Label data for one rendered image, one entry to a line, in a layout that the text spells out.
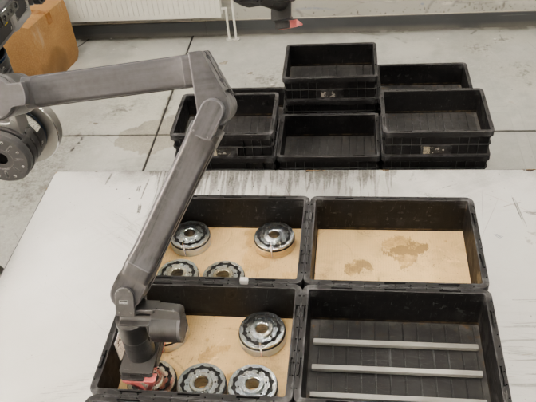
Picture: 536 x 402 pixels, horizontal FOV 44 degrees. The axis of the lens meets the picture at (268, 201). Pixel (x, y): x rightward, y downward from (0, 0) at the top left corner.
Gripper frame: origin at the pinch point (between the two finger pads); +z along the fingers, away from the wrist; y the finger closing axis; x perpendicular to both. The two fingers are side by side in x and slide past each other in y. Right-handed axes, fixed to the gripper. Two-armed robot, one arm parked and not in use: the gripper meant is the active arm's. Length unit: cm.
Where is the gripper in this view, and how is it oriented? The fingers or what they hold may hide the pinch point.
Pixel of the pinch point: (149, 377)
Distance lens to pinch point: 145.9
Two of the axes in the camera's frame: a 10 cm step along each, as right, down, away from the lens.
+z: 0.7, 7.5, 6.6
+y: 1.0, -6.7, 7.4
